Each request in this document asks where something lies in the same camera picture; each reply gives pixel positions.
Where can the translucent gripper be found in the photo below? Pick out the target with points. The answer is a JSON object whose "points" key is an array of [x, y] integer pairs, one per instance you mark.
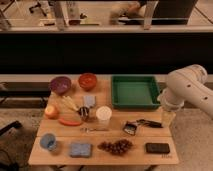
{"points": [[168, 114]]}

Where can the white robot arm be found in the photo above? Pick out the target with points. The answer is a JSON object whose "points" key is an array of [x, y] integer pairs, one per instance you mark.
{"points": [[185, 84]]}

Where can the red bowl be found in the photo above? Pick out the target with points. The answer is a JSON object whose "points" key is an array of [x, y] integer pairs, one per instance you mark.
{"points": [[87, 81]]}

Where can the purple bowl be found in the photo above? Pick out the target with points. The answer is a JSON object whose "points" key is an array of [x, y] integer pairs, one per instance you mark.
{"points": [[60, 85]]}

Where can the black rectangular box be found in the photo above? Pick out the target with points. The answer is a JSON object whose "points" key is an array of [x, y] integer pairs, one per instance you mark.
{"points": [[157, 148]]}

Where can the black dustpan brush tool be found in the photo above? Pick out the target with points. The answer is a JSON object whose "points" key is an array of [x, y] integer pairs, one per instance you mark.
{"points": [[131, 127]]}

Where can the green plastic tray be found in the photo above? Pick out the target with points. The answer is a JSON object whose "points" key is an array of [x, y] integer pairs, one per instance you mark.
{"points": [[134, 92]]}

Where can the bunch of red grapes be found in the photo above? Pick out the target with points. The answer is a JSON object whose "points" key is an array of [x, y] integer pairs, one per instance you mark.
{"points": [[119, 147]]}

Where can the white plastic cup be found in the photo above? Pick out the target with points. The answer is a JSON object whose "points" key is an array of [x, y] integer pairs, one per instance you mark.
{"points": [[104, 114]]}

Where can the small metal cup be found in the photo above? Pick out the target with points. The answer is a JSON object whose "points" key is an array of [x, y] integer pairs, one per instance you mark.
{"points": [[84, 113]]}

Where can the metal spoon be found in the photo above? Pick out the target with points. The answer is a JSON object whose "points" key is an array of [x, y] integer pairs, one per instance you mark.
{"points": [[92, 129]]}

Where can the wooden table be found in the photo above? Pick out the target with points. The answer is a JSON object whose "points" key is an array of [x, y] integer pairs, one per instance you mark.
{"points": [[137, 155]]}

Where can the blue sponge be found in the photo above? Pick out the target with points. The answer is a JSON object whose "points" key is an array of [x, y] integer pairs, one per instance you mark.
{"points": [[80, 150]]}

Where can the banana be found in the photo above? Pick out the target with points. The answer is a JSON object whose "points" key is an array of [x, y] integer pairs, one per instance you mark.
{"points": [[69, 102]]}

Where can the carrot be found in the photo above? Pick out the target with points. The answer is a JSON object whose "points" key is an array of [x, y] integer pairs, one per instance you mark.
{"points": [[69, 123]]}

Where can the apple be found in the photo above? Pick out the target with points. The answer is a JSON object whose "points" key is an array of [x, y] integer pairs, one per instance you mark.
{"points": [[51, 112]]}

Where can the blue cup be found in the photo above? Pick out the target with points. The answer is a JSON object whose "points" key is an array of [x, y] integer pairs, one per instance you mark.
{"points": [[48, 142]]}

